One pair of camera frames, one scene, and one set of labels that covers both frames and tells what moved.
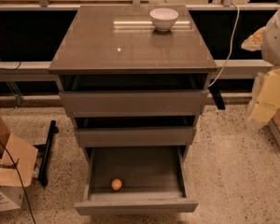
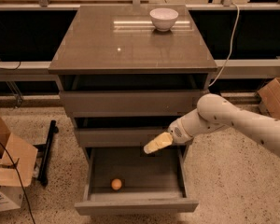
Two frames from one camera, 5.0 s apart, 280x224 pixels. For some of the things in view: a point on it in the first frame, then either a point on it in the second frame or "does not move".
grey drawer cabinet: [134, 77] does not move
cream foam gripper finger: [254, 42] -> [181, 132]
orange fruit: [116, 184] does not move
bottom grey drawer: [143, 179] does not move
